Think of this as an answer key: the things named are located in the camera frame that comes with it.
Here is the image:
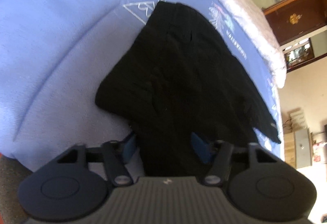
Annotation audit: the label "light wooden cabinet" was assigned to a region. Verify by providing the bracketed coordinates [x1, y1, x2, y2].
[283, 132, 297, 164]

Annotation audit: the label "pale pink quilt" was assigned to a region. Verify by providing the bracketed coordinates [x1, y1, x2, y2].
[176, 0, 287, 89]

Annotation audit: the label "grey metal cabinet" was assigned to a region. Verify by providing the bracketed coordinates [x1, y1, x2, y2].
[294, 128, 313, 169]

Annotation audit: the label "white plastic basket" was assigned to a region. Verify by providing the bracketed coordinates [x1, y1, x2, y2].
[289, 109, 306, 130]

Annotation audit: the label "blue printed bed sheet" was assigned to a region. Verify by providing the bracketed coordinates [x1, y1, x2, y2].
[0, 0, 285, 173]

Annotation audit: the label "black pants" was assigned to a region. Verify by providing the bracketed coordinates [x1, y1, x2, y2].
[94, 1, 282, 178]

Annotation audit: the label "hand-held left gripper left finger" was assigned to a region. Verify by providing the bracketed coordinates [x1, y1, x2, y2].
[57, 132, 136, 187]

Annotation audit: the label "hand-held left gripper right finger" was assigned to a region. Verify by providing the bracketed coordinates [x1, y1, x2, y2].
[191, 132, 278, 187]

